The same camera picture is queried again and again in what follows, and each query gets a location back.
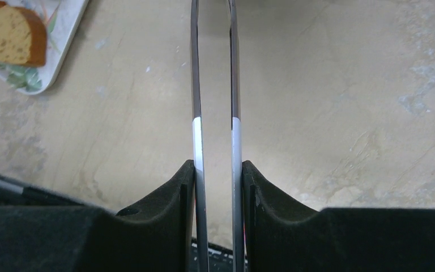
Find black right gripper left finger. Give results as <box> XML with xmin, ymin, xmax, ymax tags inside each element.
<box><xmin>0</xmin><ymin>160</ymin><xmax>195</xmax><ymax>271</ymax></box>

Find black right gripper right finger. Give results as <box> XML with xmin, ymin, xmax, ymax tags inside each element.
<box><xmin>242</xmin><ymin>161</ymin><xmax>435</xmax><ymax>271</ymax></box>

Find metal tongs with white handle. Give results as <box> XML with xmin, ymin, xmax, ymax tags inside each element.
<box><xmin>190</xmin><ymin>0</ymin><xmax>245</xmax><ymax>271</ymax></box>

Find white tropical print tray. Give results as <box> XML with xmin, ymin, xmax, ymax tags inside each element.
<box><xmin>0</xmin><ymin>0</ymin><xmax>88</xmax><ymax>95</ymax></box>

